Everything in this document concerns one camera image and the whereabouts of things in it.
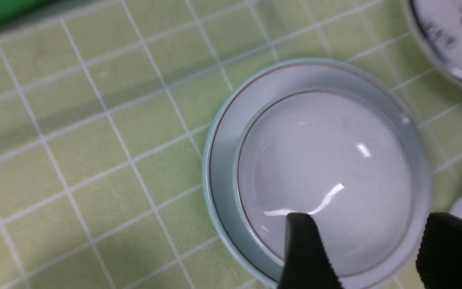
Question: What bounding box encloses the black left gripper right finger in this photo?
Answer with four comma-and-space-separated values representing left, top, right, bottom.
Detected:
415, 213, 462, 289

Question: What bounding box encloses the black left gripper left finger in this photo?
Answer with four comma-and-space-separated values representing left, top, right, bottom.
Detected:
278, 213, 343, 289

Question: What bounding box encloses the pale blue bowl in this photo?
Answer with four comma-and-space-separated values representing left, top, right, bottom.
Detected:
235, 90, 413, 277

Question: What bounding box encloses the pale blue plate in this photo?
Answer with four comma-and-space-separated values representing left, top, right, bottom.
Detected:
203, 57, 433, 289

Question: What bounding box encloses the black-rimmed plate with cartoon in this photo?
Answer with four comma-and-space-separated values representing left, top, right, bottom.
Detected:
401, 0, 462, 88

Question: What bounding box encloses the green checkered tablecloth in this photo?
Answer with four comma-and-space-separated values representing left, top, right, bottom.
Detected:
0, 0, 462, 289

